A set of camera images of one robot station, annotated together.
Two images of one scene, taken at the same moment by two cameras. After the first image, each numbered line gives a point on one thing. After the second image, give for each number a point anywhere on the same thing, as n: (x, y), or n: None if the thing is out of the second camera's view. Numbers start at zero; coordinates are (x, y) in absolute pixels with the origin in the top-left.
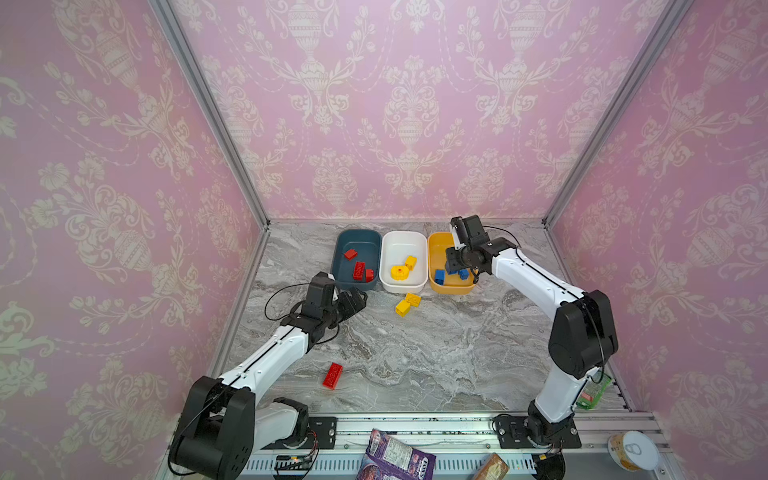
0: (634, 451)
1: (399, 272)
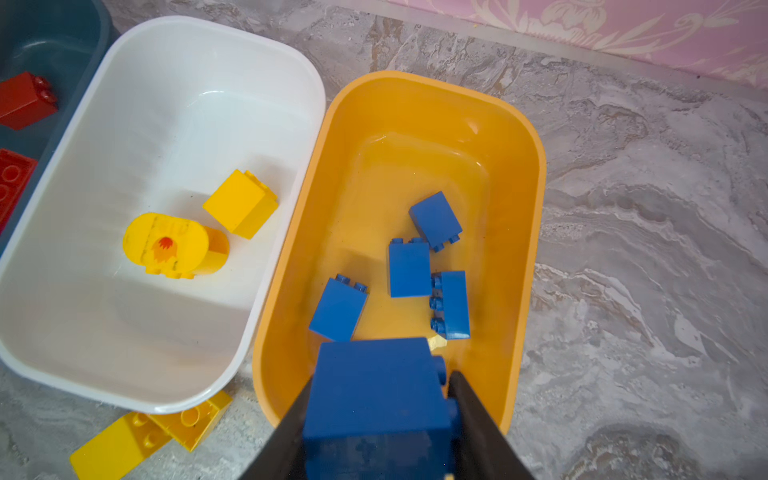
0: None
1: (174, 246)
